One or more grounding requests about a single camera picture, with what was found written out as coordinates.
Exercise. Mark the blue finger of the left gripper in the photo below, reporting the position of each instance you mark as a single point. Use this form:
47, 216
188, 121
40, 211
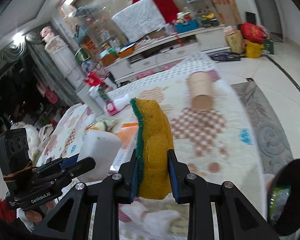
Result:
67, 162

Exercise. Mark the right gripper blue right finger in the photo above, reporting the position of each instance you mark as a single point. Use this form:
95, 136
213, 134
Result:
189, 188

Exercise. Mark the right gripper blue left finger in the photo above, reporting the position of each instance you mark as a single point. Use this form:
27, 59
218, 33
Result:
119, 188

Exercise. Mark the yellow green sponge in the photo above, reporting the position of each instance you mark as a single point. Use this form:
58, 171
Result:
154, 139

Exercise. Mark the brown paper cup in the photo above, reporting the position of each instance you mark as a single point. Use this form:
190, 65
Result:
201, 91

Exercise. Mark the white blue medicine box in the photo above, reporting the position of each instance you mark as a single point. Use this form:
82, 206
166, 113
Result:
128, 135

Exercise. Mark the black trash bin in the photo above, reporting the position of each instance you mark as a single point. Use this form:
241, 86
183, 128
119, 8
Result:
289, 221

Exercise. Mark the patterned quilted table cover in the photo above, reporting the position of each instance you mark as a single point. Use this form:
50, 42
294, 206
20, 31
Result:
216, 144

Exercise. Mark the white pink spray bottle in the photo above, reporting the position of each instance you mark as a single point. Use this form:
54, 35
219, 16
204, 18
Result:
117, 105

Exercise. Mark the green snack packet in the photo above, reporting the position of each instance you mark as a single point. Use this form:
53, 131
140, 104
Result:
278, 200

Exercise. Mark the grey patterned floor rug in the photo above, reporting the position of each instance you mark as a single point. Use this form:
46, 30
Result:
272, 143

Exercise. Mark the handheld vacuum cleaner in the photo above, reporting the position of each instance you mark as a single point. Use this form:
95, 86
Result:
225, 56

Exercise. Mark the white tv cabinet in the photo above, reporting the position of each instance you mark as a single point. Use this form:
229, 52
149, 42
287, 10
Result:
164, 51

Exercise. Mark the yellow bag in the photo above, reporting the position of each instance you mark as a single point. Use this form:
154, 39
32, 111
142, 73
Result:
253, 50

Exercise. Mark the white lace tv cover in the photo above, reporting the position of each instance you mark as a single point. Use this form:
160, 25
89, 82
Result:
139, 19

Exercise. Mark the beige paper bag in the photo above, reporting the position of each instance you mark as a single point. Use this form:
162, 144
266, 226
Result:
235, 41

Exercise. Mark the blue storage box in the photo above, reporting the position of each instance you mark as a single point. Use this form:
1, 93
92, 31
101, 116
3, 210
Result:
186, 26

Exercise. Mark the green gift bag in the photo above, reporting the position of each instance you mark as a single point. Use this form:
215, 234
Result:
269, 46

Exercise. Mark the red bag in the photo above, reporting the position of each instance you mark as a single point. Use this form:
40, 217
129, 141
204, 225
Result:
253, 33

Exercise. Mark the bananas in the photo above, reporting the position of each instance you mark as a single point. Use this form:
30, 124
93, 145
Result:
208, 17

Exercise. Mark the red cloth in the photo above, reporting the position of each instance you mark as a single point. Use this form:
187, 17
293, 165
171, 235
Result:
168, 9

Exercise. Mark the clear acrylic shelf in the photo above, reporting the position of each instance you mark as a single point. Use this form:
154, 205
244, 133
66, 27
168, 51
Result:
194, 9

